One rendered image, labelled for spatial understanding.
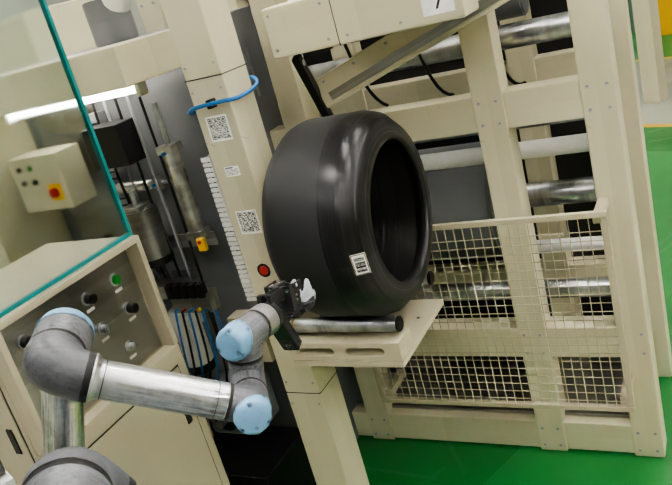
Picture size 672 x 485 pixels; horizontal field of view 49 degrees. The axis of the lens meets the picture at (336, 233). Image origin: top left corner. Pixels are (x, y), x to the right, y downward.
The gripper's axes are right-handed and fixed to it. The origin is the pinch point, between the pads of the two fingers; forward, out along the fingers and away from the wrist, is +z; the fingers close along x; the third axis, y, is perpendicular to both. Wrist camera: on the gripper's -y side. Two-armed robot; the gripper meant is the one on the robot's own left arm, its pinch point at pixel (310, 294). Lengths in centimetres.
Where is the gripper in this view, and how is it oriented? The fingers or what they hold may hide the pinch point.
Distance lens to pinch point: 185.2
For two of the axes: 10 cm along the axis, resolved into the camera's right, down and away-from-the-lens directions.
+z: 4.4, -2.9, 8.5
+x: -8.7, 0.7, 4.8
